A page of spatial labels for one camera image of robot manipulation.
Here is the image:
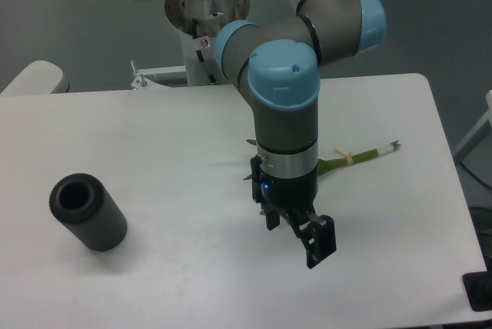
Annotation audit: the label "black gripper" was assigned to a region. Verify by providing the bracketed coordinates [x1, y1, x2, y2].
[250, 155, 337, 269]

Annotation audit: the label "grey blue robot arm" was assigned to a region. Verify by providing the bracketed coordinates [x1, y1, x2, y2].
[165, 0, 387, 268]

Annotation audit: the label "green flower bunch stems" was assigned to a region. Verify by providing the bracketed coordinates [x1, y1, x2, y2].
[241, 138, 402, 181]

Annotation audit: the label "black table clamp device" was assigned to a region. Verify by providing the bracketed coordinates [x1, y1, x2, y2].
[462, 271, 491, 312]

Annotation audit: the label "black ribbed cylindrical vase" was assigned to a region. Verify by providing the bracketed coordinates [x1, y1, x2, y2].
[48, 173, 128, 252]

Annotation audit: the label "white furniture at right edge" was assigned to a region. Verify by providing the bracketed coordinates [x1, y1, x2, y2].
[452, 91, 491, 164]

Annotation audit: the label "white chair armrest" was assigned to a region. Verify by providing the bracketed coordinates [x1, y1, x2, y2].
[1, 60, 70, 97]

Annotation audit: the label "black cable on pedestal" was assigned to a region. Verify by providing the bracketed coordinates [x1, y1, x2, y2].
[191, 17, 219, 86]

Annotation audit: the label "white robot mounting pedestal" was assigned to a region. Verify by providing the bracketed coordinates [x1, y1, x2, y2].
[131, 0, 250, 89]

